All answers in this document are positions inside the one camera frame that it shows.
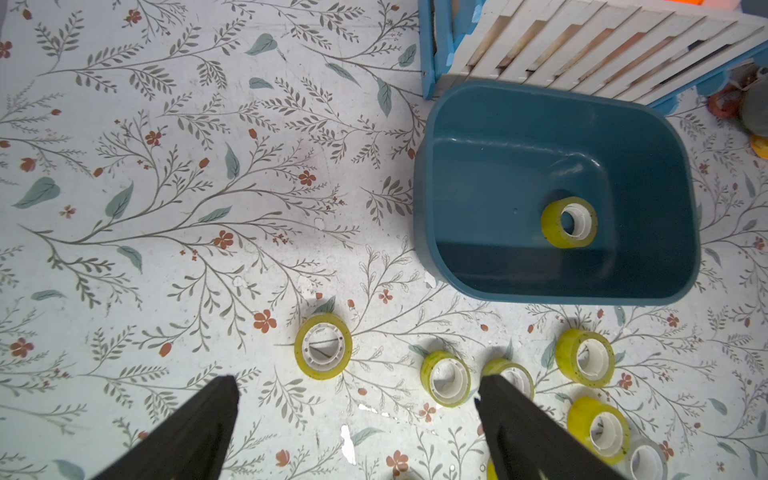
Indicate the grey plush keychain toy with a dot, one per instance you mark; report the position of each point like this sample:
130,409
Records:
745,99

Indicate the blue white toy crib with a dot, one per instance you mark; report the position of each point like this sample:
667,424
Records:
646,52

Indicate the yellow tape roll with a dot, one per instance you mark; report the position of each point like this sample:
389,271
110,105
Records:
585,357
601,428
446,379
491,471
514,373
569,223
323,347

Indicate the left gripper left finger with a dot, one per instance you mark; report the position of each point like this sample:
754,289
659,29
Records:
192,443

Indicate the plush doll orange shorts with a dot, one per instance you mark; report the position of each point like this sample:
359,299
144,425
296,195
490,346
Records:
725,5

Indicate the clear tape roll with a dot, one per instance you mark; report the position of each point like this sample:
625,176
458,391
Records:
643,461

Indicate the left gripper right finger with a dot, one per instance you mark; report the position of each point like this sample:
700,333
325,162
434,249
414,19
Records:
525,443

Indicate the teal plastic storage box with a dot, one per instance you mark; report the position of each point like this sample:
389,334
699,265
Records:
494,155

